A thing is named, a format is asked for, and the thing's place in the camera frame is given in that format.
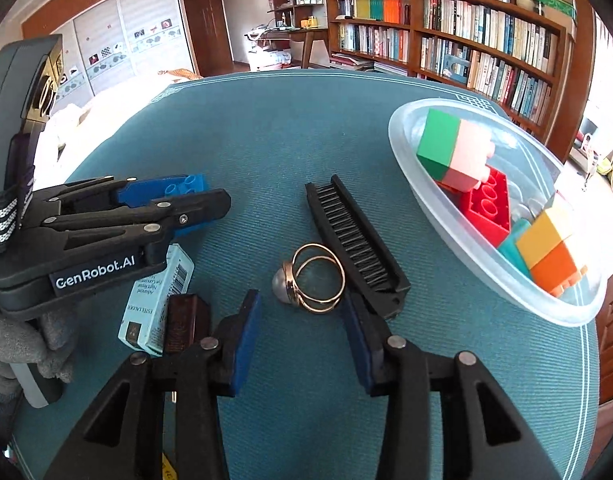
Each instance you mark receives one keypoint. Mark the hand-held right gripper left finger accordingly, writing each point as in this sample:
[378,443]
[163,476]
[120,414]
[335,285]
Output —
[246,340]

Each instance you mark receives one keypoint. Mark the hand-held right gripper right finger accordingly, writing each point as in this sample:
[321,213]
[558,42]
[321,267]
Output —
[359,347]

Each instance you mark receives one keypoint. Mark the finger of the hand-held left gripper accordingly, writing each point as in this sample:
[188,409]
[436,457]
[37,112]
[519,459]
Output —
[131,192]
[136,217]

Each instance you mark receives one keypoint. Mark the small blue toy brick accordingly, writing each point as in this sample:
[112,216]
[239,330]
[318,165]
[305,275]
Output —
[196,185]

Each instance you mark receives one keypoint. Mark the black folding comb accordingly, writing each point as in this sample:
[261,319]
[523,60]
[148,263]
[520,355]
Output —
[346,230]

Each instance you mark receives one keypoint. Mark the clear plastic bowl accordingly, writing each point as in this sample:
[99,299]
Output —
[436,230]

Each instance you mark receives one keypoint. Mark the teal soap bar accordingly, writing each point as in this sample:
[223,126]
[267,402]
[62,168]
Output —
[511,255]

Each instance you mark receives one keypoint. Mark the orange and green toy brick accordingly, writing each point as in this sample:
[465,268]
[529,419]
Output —
[449,187]

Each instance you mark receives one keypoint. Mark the red toy brick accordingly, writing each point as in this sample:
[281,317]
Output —
[486,210]

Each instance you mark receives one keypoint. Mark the yellow and orange toy brick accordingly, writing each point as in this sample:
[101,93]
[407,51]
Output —
[551,260]

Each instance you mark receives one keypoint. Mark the green and pink toy brick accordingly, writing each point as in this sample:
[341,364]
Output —
[446,145]

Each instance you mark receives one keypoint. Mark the teal cloth desktop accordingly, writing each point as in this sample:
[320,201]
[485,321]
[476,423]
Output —
[266,135]

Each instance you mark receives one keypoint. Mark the person's left hand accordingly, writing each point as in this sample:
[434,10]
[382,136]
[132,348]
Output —
[16,345]

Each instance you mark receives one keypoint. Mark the brown cosmetic bottle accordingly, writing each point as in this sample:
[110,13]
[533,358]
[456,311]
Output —
[186,320]

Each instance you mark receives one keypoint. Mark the white and teal cosmetic box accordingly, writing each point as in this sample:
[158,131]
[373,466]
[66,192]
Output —
[146,310]

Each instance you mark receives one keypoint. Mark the white sliding wardrobe doors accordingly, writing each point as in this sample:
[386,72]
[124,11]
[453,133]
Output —
[136,20]

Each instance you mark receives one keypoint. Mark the brown room door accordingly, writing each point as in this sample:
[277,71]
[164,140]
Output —
[209,25]

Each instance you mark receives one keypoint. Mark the white cloth pile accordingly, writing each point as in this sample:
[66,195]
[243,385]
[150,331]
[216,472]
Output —
[269,60]

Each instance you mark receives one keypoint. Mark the wooden side desk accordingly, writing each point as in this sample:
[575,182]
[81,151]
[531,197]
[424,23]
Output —
[306,35]

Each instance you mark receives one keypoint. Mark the small open wooden shelf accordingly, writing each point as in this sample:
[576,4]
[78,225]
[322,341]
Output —
[291,0]

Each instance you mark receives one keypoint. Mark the stack of magazines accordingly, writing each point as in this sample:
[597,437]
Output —
[366,66]

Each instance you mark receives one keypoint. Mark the wooden bookcase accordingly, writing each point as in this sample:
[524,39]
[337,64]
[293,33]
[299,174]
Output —
[414,25]

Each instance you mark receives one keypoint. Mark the rows of books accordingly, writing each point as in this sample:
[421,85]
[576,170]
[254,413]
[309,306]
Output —
[486,25]

